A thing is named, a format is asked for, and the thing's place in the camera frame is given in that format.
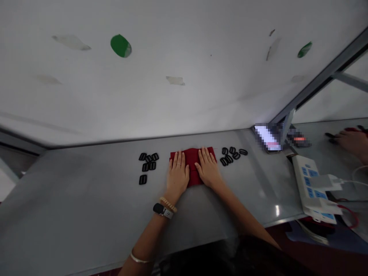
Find flat white plug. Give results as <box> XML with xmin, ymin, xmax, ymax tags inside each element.
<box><xmin>307</xmin><ymin>197</ymin><xmax>340</xmax><ymax>211</ymax></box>

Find white cable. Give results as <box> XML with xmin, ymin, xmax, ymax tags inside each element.
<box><xmin>341</xmin><ymin>165</ymin><xmax>368</xmax><ymax>185</ymax></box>

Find person's right hand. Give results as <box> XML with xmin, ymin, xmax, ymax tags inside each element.
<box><xmin>194</xmin><ymin>146</ymin><xmax>224</xmax><ymax>188</ymax></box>

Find small black device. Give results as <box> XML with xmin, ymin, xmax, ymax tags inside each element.
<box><xmin>287</xmin><ymin>128</ymin><xmax>313</xmax><ymax>149</ymax></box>

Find white power strip blue sockets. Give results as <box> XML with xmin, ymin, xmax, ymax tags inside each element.
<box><xmin>291</xmin><ymin>154</ymin><xmax>345</xmax><ymax>225</ymax></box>

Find person's left hand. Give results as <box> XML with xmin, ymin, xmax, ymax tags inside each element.
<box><xmin>166</xmin><ymin>150</ymin><xmax>191</xmax><ymax>199</ymax></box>

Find grey metal window frame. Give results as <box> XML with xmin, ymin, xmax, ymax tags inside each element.
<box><xmin>271</xmin><ymin>27</ymin><xmax>368</xmax><ymax>128</ymax></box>

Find red cloth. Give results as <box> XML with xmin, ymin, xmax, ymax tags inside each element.
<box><xmin>169</xmin><ymin>147</ymin><xmax>217</xmax><ymax>188</ymax></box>

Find green oval sticker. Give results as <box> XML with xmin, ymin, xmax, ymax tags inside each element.
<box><xmin>110</xmin><ymin>34</ymin><xmax>133</xmax><ymax>59</ymax></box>
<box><xmin>297</xmin><ymin>41</ymin><xmax>313</xmax><ymax>59</ymax></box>

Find white charger plug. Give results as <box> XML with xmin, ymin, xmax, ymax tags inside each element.
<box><xmin>311</xmin><ymin>173</ymin><xmax>344</xmax><ymax>192</ymax></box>

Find pile of black plastic buckles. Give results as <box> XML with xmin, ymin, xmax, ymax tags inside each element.
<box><xmin>219</xmin><ymin>146</ymin><xmax>249</xmax><ymax>168</ymax></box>
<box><xmin>138</xmin><ymin>152</ymin><xmax>159</xmax><ymax>186</ymax></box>

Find red cable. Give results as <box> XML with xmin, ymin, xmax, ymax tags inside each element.
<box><xmin>333</xmin><ymin>197</ymin><xmax>360</xmax><ymax>229</ymax></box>

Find smartphone on stand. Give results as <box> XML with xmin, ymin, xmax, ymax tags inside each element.
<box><xmin>254</xmin><ymin>122</ymin><xmax>284</xmax><ymax>154</ymax></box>

